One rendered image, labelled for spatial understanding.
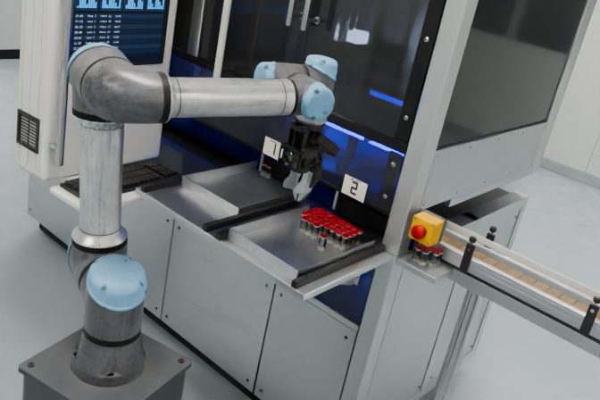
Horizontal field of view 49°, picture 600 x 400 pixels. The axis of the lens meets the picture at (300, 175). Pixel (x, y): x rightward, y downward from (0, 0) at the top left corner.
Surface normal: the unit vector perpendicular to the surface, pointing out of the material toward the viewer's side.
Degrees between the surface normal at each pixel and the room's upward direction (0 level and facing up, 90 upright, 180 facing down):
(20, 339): 0
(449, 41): 90
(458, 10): 90
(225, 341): 90
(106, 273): 7
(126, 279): 7
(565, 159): 90
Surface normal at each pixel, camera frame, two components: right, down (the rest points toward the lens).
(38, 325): 0.19, -0.91
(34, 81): -0.59, 0.18
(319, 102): 0.48, 0.40
